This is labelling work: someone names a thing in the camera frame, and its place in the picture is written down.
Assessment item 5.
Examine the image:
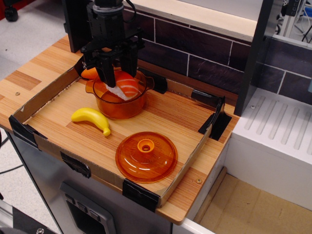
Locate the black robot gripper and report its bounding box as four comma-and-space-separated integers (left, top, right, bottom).
80, 1, 144, 87

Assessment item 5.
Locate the salmon nigiri sushi toy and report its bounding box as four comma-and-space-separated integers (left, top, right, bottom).
105, 70, 139, 101

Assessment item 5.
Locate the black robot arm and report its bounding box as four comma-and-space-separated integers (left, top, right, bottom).
80, 0, 144, 88

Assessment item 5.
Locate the orange transparent plastic pot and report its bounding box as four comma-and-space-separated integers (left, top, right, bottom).
85, 71, 155, 119

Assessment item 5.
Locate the orange transparent pot lid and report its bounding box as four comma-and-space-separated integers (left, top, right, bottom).
115, 132, 178, 183

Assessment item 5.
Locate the cardboard fence with black tape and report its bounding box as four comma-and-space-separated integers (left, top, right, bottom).
8, 48, 233, 213

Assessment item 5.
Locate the orange plastic carrot toy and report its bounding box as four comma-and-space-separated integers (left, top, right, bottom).
81, 68, 98, 80

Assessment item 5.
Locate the yellow plastic banana toy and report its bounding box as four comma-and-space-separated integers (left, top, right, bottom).
71, 107, 111, 137

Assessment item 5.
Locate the black caster wheel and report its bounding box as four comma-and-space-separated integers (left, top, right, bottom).
4, 6, 19, 22

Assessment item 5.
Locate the grey oven front panel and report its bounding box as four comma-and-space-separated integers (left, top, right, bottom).
59, 181, 116, 234

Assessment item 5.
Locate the white sink drainboard unit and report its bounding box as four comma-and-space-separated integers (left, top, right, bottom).
225, 89, 312, 209

